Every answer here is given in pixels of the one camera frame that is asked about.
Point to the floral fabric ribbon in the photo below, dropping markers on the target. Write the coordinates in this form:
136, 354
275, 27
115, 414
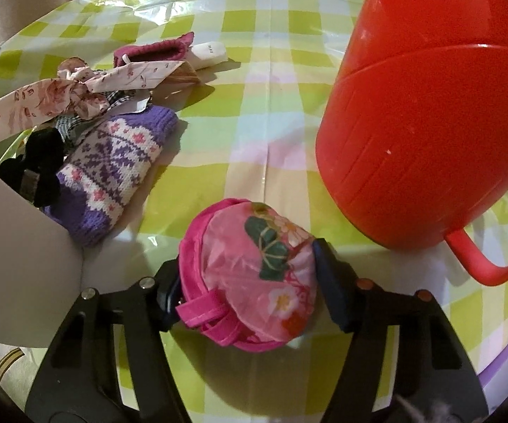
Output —
24, 101

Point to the gingham cloth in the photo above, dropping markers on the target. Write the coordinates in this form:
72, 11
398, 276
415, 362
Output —
71, 125

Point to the white rolled packet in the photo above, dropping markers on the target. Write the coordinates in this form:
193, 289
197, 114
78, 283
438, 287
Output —
209, 55

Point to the magenta knitted sock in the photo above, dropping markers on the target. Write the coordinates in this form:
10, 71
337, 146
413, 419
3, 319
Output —
157, 50

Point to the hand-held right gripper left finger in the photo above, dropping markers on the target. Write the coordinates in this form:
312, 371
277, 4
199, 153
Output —
170, 299

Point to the pink floral pouch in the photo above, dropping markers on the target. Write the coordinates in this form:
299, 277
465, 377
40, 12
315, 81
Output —
245, 282

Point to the green checkered plastic tablecloth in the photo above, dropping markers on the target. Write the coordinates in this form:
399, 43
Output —
258, 141

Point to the red thermos jug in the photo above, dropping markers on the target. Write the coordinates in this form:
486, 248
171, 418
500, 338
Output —
412, 119

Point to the purple patterned knitted sock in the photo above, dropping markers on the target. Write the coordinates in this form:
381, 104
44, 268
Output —
113, 172

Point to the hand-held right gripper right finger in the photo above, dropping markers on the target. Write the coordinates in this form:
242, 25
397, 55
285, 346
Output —
331, 282

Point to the black fabric bundle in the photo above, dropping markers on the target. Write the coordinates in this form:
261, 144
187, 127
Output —
44, 158

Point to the white perforated plastic basket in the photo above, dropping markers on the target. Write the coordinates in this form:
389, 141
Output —
16, 273

